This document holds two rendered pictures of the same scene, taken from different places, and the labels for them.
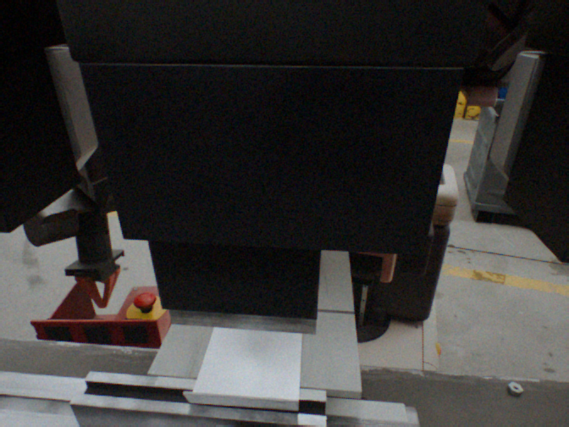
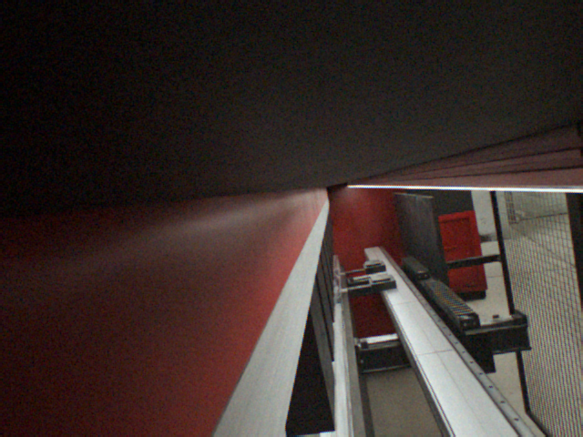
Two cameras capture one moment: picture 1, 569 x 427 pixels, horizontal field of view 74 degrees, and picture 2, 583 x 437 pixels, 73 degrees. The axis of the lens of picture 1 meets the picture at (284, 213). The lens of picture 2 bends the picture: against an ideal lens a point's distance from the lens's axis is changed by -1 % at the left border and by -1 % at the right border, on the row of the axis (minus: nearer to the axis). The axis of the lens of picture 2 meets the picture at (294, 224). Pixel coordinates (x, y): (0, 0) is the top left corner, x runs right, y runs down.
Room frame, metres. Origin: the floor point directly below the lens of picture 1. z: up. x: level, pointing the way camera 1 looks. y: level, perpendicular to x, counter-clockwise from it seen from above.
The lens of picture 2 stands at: (0.29, 2.14, 1.47)
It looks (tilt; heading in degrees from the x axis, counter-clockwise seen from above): 4 degrees down; 271
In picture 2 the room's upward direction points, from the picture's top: 11 degrees counter-clockwise
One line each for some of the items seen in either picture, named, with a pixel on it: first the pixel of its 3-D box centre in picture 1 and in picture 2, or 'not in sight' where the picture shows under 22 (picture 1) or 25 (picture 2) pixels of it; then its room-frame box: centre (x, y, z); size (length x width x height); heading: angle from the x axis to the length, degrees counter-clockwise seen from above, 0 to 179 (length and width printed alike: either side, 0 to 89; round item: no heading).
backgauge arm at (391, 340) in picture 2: not in sight; (438, 340); (-0.13, 0.66, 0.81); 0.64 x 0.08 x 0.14; 175
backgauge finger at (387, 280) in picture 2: not in sight; (365, 284); (0.07, 0.39, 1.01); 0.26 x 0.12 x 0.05; 175
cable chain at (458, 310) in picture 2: not in sight; (447, 300); (-0.14, 0.83, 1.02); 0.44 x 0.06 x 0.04; 85
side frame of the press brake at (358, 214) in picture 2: not in sight; (351, 225); (-0.08, -0.93, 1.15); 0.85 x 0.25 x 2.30; 175
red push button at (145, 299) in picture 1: (146, 304); not in sight; (0.53, 0.26, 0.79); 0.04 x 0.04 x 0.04
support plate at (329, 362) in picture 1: (272, 285); not in sight; (0.34, 0.01, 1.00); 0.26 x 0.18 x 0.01; 175
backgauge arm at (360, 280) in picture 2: not in sight; (395, 278); (-0.23, -0.38, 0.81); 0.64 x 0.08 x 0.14; 175
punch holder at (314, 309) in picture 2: not in sight; (294, 350); (0.34, 1.60, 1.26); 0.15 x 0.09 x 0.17; 85
